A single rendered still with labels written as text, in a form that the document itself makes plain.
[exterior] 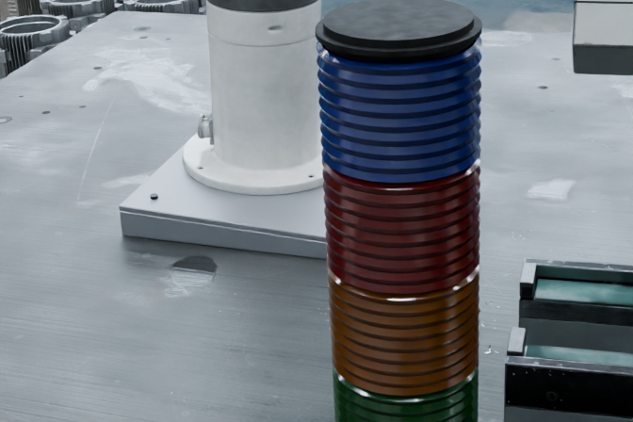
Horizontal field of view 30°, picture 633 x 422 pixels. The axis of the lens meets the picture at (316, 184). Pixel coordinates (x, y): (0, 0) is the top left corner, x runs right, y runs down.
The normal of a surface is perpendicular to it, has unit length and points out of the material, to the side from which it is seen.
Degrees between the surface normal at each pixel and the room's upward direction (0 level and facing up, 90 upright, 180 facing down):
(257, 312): 0
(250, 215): 3
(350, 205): 66
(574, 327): 90
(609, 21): 52
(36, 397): 0
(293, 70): 92
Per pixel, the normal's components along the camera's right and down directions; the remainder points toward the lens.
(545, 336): -0.24, 0.41
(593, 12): -0.22, -0.23
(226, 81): -0.68, 0.33
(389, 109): -0.18, 0.00
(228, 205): -0.01, -0.90
